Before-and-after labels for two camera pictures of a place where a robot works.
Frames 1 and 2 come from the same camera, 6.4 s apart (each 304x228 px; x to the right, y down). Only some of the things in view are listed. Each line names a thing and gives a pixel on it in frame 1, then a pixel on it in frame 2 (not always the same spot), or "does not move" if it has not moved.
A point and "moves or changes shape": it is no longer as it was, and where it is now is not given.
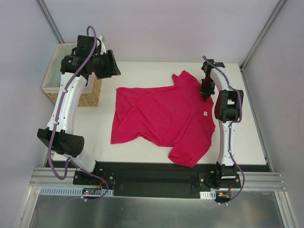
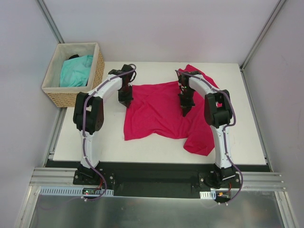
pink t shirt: x=177 y=115 moves or changes shape
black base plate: x=161 y=178 does not move
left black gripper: x=111 y=63 to x=125 y=96
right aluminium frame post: x=274 y=13 does not move
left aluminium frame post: x=50 y=21 does not move
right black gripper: x=206 y=88 to x=186 y=102
